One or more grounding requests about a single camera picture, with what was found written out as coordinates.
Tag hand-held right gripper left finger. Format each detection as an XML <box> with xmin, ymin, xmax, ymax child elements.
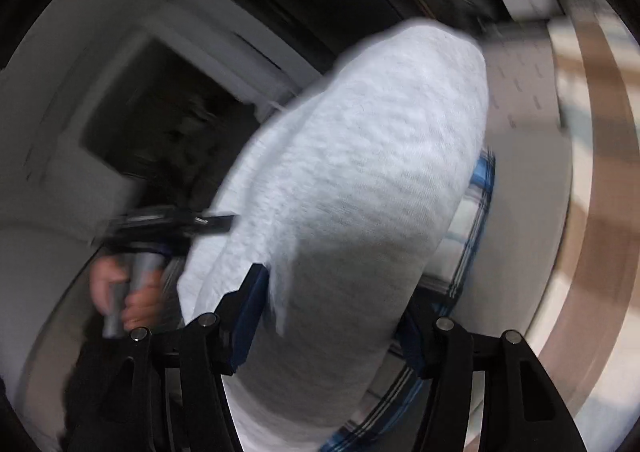
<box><xmin>67</xmin><ymin>263</ymin><xmax>269</xmax><ymax>452</ymax></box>

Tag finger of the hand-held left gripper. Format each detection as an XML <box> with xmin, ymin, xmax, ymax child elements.
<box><xmin>192</xmin><ymin>213</ymin><xmax>237</xmax><ymax>236</ymax></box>

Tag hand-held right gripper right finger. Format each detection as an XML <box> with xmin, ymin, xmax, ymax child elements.
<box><xmin>399</xmin><ymin>292</ymin><xmax>589</xmax><ymax>452</ymax></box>

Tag light grey sweatshirt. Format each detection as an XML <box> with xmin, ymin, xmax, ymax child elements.
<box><xmin>176</xmin><ymin>17</ymin><xmax>489</xmax><ymax>452</ymax></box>

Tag person's left hand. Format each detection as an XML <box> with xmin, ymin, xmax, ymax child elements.
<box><xmin>90</xmin><ymin>254</ymin><xmax>164</xmax><ymax>329</ymax></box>

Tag blue plaid pants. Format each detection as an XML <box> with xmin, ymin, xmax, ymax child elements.
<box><xmin>317</xmin><ymin>147</ymin><xmax>497</xmax><ymax>452</ymax></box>

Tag white rug with black diamonds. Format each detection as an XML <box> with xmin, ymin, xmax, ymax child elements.
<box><xmin>482</xmin><ymin>26</ymin><xmax>564</xmax><ymax>143</ymax></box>

